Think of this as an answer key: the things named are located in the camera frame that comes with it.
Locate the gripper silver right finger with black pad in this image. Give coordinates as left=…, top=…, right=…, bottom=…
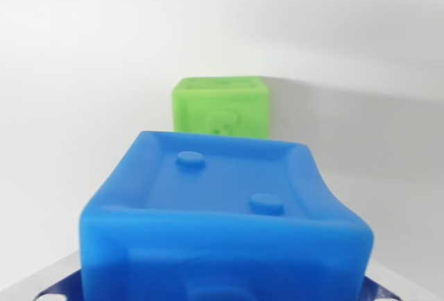
left=360, top=269, right=441, bottom=301

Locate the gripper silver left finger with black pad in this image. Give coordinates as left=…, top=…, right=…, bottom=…
left=0, top=249, right=83, bottom=301

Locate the blue number cube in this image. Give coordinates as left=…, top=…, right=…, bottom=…
left=78, top=130, right=375, bottom=301

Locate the green cube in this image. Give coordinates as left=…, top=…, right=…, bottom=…
left=171, top=76, right=271, bottom=139

